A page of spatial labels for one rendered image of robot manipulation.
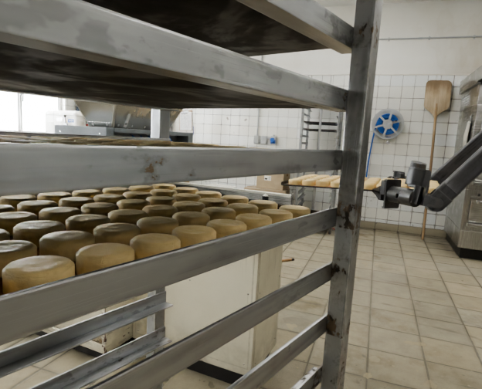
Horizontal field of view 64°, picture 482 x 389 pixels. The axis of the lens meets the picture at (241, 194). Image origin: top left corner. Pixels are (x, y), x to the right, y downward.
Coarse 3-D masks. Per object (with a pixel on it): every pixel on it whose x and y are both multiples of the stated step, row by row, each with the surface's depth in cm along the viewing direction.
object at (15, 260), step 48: (48, 192) 63; (96, 192) 65; (144, 192) 68; (192, 192) 74; (0, 240) 37; (48, 240) 36; (96, 240) 41; (144, 240) 38; (192, 240) 41; (0, 288) 30
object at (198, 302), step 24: (240, 264) 171; (264, 264) 175; (168, 288) 190; (192, 288) 184; (216, 288) 178; (240, 288) 173; (264, 288) 179; (168, 312) 192; (192, 312) 186; (216, 312) 180; (168, 336) 193; (240, 336) 176; (264, 336) 186; (216, 360) 183; (240, 360) 177
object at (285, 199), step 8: (176, 184) 218; (184, 184) 215; (192, 184) 213; (200, 184) 211; (224, 192) 205; (232, 192) 203; (240, 192) 201; (248, 192) 199; (256, 192) 197; (264, 192) 195; (272, 192) 196; (272, 200) 194; (280, 200) 192; (288, 200) 190
